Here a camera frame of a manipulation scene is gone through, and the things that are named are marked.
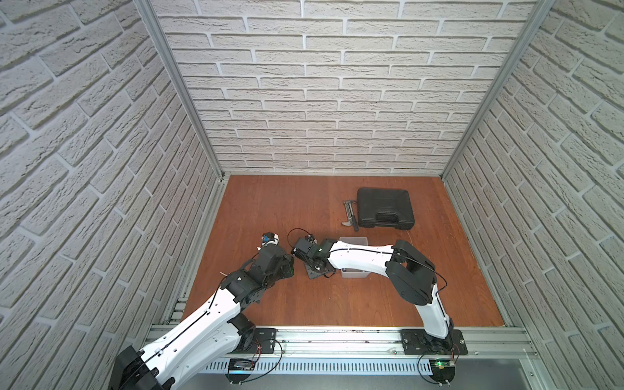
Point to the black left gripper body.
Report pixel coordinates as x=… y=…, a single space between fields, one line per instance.
x=281 y=263

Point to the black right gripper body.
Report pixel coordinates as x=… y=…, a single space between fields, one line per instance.
x=311 y=273

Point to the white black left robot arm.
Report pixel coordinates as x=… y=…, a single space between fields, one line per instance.
x=218 y=327

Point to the translucent white storage box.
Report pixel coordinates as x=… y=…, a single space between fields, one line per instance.
x=349 y=273

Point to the grey metal pipe wrench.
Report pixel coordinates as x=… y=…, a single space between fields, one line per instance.
x=352 y=219

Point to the black plastic tool case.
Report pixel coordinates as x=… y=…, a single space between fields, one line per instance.
x=385 y=208

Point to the left small circuit board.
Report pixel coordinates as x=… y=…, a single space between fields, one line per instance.
x=240 y=364

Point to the small circuit board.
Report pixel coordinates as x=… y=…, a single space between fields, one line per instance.
x=240 y=364
x=443 y=371

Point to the right small circuit board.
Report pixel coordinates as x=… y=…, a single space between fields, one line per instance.
x=443 y=371

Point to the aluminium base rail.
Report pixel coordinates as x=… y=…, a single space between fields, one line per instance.
x=387 y=342

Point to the white slotted cable duct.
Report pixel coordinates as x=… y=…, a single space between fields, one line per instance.
x=329 y=366

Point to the aluminium left corner post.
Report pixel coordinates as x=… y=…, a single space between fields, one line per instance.
x=159 y=38

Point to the aluminium corner post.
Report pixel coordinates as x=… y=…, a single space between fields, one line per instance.
x=159 y=38
x=538 y=14

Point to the aluminium right corner post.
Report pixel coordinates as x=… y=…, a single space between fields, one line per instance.
x=538 y=14

